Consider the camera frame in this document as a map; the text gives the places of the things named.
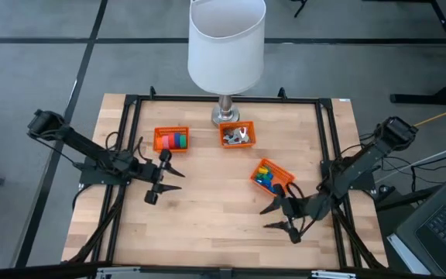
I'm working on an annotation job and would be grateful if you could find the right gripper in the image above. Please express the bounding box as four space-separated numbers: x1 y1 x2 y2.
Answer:
260 184 327 244

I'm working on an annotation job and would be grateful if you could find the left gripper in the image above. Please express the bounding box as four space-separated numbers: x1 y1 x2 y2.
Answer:
141 149 186 205

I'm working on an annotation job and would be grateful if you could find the orange plastic basket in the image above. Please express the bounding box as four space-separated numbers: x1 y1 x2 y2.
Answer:
153 126 190 153
249 157 297 197
218 120 257 150

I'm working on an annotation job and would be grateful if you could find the white shade silver table lamp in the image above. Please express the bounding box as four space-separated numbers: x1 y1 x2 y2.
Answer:
187 0 267 129

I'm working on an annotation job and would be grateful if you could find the grey laptop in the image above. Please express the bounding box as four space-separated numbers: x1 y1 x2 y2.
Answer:
395 178 446 279

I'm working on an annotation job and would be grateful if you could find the black stand leg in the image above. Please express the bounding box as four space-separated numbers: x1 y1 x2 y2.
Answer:
290 0 309 19

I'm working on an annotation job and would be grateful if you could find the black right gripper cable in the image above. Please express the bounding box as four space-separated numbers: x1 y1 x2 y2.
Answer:
286 181 323 236

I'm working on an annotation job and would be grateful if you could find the silver metal bracket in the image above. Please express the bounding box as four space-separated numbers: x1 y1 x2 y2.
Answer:
94 266 142 279
310 270 358 279

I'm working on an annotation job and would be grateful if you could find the black aluminium table frame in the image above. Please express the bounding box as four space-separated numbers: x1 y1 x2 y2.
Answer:
62 85 389 272

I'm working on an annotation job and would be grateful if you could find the white floor cable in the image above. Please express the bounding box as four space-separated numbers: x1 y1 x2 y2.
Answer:
376 139 446 183

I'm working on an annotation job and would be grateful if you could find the black desk leg frame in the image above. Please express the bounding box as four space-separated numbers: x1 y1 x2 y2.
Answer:
389 0 446 106

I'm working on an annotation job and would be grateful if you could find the yellow cable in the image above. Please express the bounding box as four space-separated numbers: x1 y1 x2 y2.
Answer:
414 100 446 128

